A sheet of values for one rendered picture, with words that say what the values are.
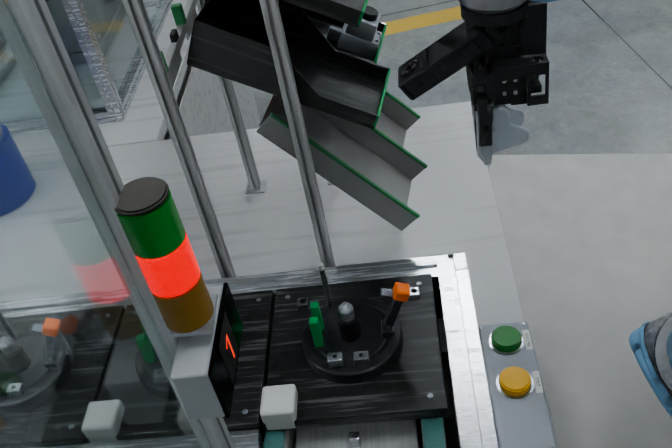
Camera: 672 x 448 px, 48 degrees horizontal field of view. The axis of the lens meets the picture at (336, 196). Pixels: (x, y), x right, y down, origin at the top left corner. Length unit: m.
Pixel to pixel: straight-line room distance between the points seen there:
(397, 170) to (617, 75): 2.26
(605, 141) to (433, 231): 1.75
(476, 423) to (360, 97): 0.48
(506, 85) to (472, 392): 0.41
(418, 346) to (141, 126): 1.05
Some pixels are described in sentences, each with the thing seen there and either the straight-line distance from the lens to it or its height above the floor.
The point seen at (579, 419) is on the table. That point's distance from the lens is 1.14.
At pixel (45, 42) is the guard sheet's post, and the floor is 1.57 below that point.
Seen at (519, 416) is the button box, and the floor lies 0.96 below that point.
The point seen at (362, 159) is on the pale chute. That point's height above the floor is 1.06.
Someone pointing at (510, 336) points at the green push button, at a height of 0.97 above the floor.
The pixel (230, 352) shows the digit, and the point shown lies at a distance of 0.81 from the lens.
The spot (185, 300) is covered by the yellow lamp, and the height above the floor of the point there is 1.30.
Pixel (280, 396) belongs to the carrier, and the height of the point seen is 0.99.
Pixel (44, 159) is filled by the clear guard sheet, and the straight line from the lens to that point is 0.59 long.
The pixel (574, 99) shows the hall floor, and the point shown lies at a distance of 3.30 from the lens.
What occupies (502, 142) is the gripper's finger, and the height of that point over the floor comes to 1.26.
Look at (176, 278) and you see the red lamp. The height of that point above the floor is 1.33.
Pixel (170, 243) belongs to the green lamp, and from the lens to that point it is 0.68.
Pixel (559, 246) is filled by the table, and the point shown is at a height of 0.86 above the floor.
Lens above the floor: 1.79
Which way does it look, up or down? 38 degrees down
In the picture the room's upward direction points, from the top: 12 degrees counter-clockwise
